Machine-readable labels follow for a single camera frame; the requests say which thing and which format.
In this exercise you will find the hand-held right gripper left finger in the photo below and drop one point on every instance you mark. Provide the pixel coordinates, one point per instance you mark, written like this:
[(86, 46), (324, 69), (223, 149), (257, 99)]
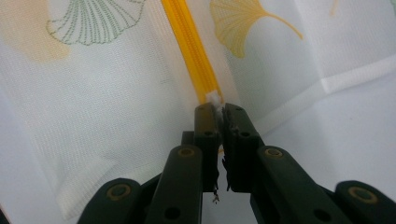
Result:
[(207, 146)]

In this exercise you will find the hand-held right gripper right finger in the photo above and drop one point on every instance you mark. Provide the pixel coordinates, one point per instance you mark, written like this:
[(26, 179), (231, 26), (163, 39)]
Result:
[(241, 149)]

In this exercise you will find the white leaf-patterned cloth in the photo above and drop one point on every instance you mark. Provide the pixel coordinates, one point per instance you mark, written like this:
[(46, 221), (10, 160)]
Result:
[(109, 102)]

